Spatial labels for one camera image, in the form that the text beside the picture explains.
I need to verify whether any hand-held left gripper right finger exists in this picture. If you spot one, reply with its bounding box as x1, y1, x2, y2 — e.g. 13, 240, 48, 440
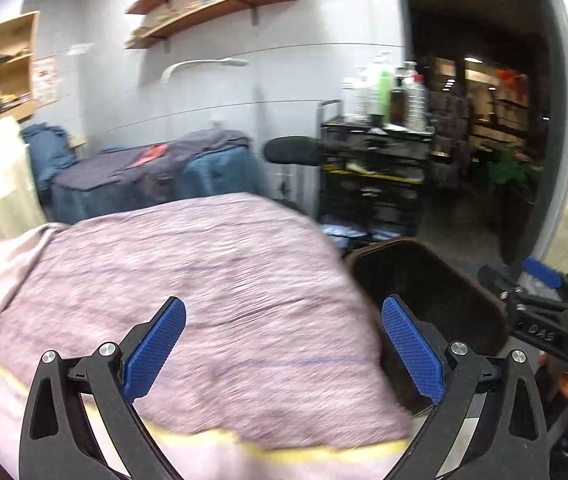
381, 294, 550, 480

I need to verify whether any white floor lamp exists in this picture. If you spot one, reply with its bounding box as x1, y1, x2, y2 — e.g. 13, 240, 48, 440
160, 57, 249, 91

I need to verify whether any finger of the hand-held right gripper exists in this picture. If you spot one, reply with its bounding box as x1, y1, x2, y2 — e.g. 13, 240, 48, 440
478, 264, 522, 306
521, 256, 563, 288

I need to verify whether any grey blanket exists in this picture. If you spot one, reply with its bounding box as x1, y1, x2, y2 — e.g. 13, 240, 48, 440
114, 130, 252, 186

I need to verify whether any black trolley cart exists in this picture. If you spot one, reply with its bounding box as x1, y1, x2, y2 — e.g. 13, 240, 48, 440
319, 102, 435, 251

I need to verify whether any wall poster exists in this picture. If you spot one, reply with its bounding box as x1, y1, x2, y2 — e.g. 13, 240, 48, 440
31, 55, 59, 107

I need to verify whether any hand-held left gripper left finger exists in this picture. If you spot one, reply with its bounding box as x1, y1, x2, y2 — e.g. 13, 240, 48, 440
18, 296, 188, 480

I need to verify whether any black stool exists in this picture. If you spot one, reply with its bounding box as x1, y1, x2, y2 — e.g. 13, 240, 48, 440
263, 136, 322, 211

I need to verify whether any pink polka dot blanket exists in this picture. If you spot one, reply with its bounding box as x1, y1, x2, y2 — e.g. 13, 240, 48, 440
0, 222, 69, 311

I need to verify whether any group of toiletry bottles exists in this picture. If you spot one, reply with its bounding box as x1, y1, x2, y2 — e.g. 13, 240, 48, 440
341, 55, 430, 131

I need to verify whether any wooden cubby shelf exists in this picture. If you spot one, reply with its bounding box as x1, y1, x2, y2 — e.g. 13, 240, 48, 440
0, 11, 40, 148

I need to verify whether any red cloth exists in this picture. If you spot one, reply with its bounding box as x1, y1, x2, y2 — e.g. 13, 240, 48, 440
131, 143, 169, 167

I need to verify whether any cream towel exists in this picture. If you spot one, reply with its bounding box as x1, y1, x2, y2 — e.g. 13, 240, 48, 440
0, 116, 47, 241

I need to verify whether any green potted plant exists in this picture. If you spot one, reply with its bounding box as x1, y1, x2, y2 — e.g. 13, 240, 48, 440
484, 142, 545, 206

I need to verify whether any grey massage bed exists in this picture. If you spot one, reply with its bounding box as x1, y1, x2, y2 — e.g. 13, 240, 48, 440
51, 130, 259, 223

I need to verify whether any black trash bin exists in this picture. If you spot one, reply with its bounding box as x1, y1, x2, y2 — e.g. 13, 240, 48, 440
349, 237, 510, 418

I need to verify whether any blue cloth pile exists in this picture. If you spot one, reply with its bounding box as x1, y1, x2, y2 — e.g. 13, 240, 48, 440
20, 122, 77, 191

